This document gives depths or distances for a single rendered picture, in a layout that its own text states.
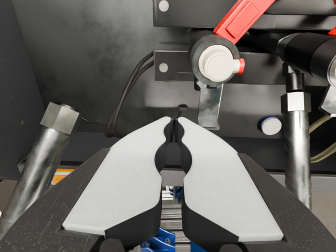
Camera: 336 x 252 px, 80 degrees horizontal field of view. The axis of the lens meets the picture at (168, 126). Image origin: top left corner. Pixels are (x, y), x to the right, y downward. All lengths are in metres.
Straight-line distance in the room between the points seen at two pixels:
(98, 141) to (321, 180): 0.44
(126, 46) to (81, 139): 0.22
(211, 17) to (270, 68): 0.09
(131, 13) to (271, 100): 0.32
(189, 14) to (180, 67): 0.06
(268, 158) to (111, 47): 0.37
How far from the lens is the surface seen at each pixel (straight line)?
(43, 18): 0.46
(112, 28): 0.41
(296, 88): 0.20
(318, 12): 0.27
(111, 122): 0.24
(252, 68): 0.27
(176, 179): 0.38
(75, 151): 0.45
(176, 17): 0.25
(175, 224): 0.80
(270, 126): 0.48
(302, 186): 0.19
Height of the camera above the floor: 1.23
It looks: 61 degrees down
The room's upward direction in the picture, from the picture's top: 175 degrees counter-clockwise
